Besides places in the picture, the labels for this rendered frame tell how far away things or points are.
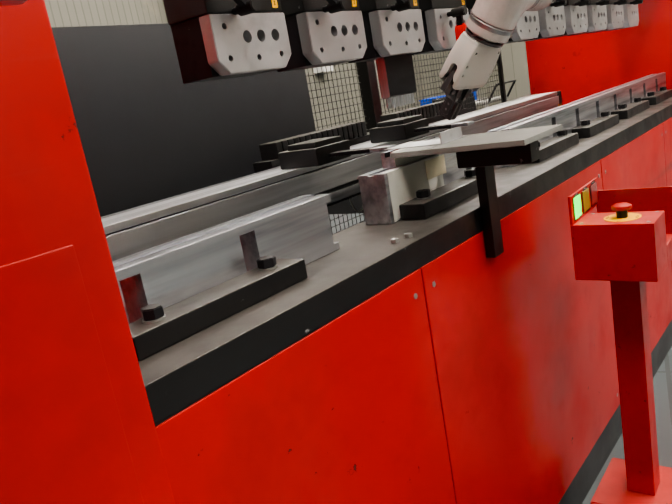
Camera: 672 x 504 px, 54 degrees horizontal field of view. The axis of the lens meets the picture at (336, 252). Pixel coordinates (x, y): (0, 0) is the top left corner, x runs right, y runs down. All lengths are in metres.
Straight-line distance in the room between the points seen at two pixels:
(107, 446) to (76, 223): 0.18
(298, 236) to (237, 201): 0.30
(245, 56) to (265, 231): 0.25
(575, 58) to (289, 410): 2.82
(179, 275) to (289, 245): 0.21
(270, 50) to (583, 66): 2.58
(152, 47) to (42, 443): 1.14
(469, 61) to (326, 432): 0.71
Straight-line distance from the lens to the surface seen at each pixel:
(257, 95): 1.76
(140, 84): 1.53
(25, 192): 0.52
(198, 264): 0.90
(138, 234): 1.16
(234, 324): 0.83
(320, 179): 1.49
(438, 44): 1.42
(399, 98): 1.34
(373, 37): 1.25
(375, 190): 1.24
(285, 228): 1.01
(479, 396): 1.31
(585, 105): 2.26
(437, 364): 1.16
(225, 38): 0.95
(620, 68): 3.41
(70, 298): 0.54
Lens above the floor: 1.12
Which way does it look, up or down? 13 degrees down
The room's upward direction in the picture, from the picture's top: 10 degrees counter-clockwise
